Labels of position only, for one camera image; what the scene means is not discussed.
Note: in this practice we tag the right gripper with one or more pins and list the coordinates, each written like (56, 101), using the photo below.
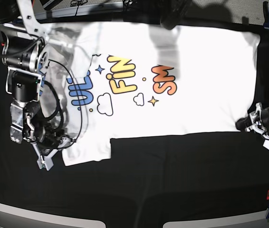
(44, 136)

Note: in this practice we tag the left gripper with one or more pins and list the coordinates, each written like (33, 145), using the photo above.
(257, 121)

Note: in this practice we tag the white printed t-shirt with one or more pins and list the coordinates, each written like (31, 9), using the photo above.
(128, 80)

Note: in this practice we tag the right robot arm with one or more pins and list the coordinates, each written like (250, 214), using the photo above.
(26, 54)

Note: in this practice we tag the black table cloth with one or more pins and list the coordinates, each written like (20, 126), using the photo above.
(148, 181)

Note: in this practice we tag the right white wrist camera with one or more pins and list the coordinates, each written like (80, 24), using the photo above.
(44, 160)

